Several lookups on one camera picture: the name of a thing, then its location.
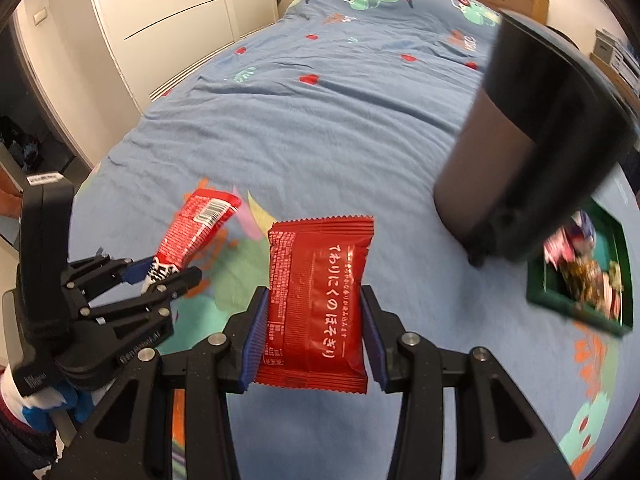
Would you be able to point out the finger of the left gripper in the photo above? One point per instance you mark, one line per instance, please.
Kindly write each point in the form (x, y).
(98, 274)
(142, 319)

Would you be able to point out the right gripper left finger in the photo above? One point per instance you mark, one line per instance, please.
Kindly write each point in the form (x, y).
(129, 434)

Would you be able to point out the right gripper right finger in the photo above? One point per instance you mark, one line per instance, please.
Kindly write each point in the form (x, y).
(499, 434)

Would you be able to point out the dark red snack packet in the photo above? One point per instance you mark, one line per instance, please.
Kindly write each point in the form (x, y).
(314, 327)

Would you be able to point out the long red white snack pouch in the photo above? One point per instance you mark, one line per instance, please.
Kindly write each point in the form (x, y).
(202, 215)

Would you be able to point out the brown nutritious snack packet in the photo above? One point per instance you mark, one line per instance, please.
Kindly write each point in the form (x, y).
(584, 279)

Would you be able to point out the pink striped snack packet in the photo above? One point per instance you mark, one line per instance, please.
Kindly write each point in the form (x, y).
(555, 247)

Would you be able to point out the blue white snack packet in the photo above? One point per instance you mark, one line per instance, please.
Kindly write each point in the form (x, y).
(581, 233)

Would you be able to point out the beige candy snack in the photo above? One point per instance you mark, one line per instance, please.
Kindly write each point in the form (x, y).
(615, 278)

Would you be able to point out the blue gloved left hand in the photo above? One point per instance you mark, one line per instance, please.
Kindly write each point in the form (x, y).
(33, 413)

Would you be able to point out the small red candy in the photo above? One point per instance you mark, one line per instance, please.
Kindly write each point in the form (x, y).
(616, 306)

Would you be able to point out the green tray box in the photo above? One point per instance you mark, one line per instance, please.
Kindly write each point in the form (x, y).
(546, 286)

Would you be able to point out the white wardrobe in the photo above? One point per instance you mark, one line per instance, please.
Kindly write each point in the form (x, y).
(99, 64)

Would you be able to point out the blue patterned bedsheet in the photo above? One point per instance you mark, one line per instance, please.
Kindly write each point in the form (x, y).
(343, 108)

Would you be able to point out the dark metallic mug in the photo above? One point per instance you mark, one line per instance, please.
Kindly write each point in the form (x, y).
(545, 129)

